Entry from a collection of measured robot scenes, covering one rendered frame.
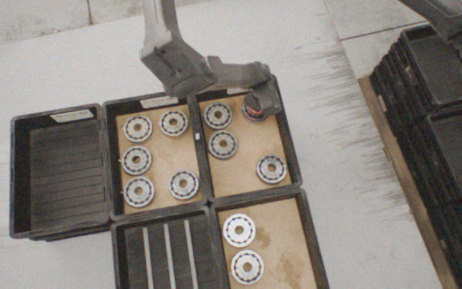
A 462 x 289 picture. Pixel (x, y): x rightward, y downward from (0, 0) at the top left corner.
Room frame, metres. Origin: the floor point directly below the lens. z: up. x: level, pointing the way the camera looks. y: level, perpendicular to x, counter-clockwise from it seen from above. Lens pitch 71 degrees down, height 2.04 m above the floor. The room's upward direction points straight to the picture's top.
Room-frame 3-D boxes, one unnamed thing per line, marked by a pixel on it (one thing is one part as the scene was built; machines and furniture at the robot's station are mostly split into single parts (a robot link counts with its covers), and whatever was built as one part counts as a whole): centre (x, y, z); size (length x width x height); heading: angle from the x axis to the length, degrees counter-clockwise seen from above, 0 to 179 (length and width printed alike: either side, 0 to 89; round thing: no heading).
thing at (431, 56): (0.87, -1.01, 0.37); 0.40 x 0.30 x 0.45; 14
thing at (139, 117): (0.44, 0.31, 0.86); 0.10 x 0.10 x 0.01
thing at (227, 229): (0.10, -0.04, 0.86); 0.10 x 0.10 x 0.01
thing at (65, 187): (0.29, 0.53, 0.87); 0.40 x 0.30 x 0.11; 10
